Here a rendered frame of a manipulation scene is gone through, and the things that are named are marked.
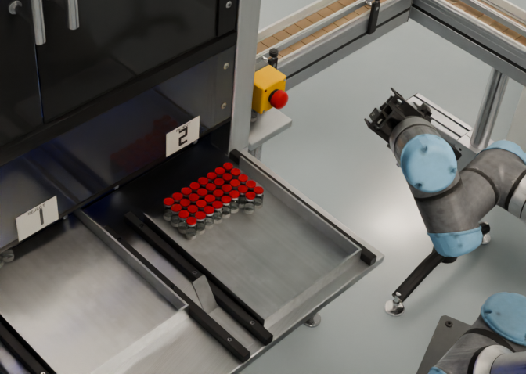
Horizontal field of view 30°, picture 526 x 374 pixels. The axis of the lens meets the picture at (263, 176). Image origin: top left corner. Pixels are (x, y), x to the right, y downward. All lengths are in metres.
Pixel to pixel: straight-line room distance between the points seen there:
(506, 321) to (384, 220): 1.58
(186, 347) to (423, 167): 0.59
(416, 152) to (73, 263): 0.77
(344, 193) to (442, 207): 1.87
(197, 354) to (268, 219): 0.36
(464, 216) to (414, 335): 1.52
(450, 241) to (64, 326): 0.72
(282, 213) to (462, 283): 1.24
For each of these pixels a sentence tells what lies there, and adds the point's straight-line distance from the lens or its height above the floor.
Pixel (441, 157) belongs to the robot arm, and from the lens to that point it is 1.40.
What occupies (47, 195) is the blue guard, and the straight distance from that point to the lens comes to 1.76.
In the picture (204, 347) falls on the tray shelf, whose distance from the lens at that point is 1.76.
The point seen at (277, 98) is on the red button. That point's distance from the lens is 2.05.
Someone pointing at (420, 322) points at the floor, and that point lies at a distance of 2.99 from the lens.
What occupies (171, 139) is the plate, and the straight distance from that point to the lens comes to 1.91.
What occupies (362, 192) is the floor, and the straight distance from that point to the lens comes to 3.32.
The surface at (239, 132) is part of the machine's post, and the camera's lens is 2.06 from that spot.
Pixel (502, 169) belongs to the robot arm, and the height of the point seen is 1.30.
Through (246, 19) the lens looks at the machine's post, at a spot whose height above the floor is 1.23.
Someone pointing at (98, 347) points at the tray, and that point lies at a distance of 1.76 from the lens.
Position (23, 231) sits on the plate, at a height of 1.01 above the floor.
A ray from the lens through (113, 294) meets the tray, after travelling 1.83.
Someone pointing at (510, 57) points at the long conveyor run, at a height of 0.90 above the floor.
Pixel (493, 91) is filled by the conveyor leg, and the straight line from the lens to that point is 2.61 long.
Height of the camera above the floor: 2.31
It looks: 44 degrees down
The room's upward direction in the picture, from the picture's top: 6 degrees clockwise
